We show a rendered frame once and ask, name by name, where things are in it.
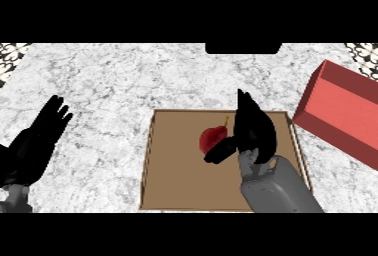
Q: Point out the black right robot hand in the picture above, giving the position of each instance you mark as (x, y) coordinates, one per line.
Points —
(251, 133)

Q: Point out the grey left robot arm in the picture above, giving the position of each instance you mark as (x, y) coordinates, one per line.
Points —
(15, 198)

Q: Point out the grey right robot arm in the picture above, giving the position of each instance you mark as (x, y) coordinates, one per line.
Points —
(275, 188)

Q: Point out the red cardboard box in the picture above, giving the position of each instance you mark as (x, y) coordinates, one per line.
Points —
(340, 111)

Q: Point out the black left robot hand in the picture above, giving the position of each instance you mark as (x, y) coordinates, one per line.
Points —
(34, 146)

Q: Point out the brown wooden tray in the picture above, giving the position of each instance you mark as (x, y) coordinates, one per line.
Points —
(197, 173)

